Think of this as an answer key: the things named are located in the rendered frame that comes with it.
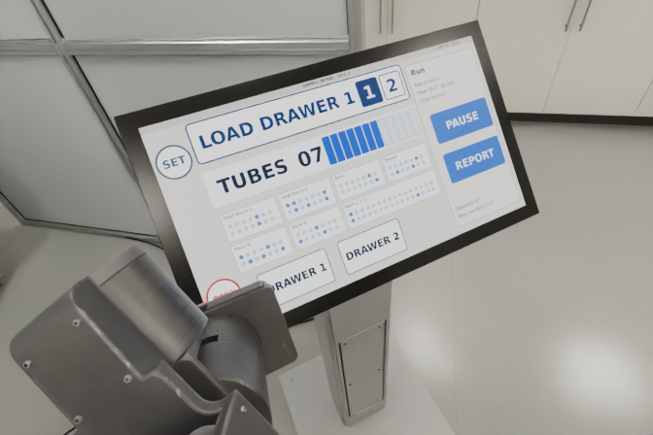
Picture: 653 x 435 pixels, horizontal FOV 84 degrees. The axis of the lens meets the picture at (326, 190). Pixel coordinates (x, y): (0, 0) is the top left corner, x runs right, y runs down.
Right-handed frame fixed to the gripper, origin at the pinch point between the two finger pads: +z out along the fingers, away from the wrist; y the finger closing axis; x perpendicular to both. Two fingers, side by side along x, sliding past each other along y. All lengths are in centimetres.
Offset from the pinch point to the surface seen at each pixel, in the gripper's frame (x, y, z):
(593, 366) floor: 87, -98, 65
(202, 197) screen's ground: -12.3, -1.2, 7.2
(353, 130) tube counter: -14.0, -22.2, 7.6
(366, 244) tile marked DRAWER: 0.9, -18.5, 7.6
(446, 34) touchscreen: -22.8, -40.9, 8.1
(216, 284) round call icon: -1.9, 1.0, 7.1
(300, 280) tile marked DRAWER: 1.7, -8.6, 7.3
